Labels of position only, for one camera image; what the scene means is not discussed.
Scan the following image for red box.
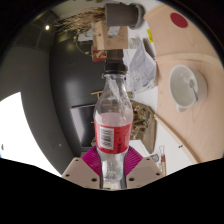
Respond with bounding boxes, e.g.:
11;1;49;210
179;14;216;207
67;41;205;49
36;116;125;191
91;49;108;63

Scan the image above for black wall screen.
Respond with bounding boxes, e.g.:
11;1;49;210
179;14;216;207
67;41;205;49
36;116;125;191
70;103;101;148

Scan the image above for small white cup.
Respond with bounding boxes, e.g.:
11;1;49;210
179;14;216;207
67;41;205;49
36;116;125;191
129;37;142;50

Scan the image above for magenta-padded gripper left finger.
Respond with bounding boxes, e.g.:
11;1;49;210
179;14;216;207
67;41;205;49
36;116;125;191
61;146;102;190

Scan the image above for brown cardboard box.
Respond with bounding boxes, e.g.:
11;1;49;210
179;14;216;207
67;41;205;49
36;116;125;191
93;21;129;51

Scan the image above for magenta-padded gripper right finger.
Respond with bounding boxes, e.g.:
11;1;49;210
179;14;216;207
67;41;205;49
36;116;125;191
122;146;164;190

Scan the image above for small glass jar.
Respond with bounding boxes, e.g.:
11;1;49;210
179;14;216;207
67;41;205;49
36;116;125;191
149;153;160;164

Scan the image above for clear red-labelled drink bottle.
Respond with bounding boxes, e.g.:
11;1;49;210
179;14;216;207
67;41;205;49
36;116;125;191
92;61;134;190

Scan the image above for flat round red coaster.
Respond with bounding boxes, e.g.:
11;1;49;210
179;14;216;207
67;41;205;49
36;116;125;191
169;12;189;29

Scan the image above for printed paper sheets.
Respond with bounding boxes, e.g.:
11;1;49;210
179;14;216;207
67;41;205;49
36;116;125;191
124;39;158;94

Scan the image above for small yellow strip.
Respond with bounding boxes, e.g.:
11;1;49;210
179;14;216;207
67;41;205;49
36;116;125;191
146;28;154;44

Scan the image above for wooden paintbrush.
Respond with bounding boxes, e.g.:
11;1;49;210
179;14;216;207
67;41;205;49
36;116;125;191
159;145;167;176

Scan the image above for white ceramic mug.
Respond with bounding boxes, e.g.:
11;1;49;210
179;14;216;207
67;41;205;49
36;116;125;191
168;64;208;113

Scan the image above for wooden easel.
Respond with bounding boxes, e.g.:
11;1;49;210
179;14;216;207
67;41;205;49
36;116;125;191
90;89;104;99

